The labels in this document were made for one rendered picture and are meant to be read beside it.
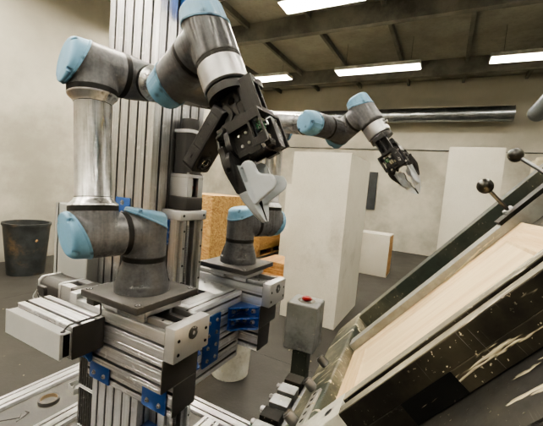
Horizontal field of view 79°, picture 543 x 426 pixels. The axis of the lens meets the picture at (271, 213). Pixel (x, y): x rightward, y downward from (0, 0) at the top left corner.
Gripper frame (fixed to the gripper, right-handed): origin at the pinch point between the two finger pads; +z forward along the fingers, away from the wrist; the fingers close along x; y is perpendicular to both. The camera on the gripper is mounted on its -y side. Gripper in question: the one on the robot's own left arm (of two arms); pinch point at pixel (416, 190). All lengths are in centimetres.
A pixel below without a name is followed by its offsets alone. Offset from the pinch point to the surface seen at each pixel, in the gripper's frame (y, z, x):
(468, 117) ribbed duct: -745, -120, 54
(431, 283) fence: 13.3, 24.5, -7.7
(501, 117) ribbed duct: -750, -84, 102
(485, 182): 14.1, 7.4, 16.2
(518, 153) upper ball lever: 2.0, 4.8, 26.0
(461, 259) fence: 11.6, 22.0, 1.8
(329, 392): 44, 32, -32
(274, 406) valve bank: 38, 34, -56
